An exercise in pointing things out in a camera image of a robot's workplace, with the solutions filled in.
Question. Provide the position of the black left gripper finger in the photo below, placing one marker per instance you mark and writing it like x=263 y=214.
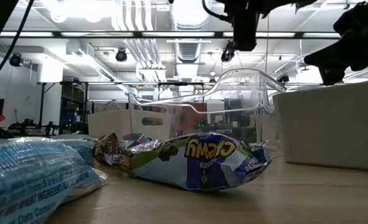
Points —
x=280 y=3

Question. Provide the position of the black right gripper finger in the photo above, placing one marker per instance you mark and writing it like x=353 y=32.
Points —
x=339 y=45
x=333 y=60

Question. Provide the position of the blue silver granola bar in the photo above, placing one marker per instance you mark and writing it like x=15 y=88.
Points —
x=22 y=174
x=137 y=138
x=81 y=151

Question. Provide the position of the black background robot arm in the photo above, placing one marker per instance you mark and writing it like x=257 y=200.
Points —
x=25 y=125

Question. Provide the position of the blue Chewy granola bar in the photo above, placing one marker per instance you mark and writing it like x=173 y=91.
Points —
x=202 y=161

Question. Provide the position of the brown red granola bar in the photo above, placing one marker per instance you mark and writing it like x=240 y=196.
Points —
x=107 y=147

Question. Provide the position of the thin vertical pole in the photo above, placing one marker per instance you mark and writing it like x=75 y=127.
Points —
x=268 y=37

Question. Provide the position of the black ceiling spotlight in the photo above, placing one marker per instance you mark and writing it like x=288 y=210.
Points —
x=16 y=59
x=121 y=55
x=227 y=56
x=283 y=78

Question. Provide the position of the white plastic bin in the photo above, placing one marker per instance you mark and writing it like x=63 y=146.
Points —
x=327 y=124

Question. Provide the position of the clear plastic bin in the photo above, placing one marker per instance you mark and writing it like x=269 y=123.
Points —
x=233 y=93

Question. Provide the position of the red brown panel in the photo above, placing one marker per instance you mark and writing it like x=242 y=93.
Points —
x=194 y=123

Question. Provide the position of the black overhead light bar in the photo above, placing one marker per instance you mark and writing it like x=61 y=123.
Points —
x=137 y=34

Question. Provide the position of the silver ventilation duct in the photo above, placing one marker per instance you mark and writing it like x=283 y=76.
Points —
x=188 y=15

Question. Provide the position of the black background workstation frame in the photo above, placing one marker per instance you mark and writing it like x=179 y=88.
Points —
x=177 y=83

